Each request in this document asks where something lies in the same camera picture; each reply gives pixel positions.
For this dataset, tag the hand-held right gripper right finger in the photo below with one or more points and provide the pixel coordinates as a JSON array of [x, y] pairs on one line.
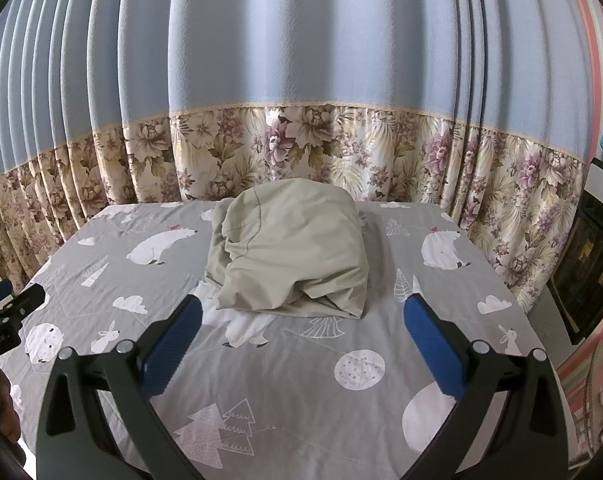
[[434, 350]]

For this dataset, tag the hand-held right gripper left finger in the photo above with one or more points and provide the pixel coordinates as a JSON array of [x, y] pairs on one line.
[[174, 345]]

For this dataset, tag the beige jacket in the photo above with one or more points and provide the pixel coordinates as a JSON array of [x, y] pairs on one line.
[[291, 250]]

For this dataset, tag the person's left hand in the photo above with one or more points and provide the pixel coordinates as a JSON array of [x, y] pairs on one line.
[[3, 405]]

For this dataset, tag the grey animal print bedsheet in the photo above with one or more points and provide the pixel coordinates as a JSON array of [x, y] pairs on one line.
[[301, 375]]

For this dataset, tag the black and white appliance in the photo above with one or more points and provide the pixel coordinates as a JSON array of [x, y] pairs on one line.
[[589, 260]]

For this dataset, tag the blue curtain with floral hem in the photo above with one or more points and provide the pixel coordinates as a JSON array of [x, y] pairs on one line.
[[291, 60]]

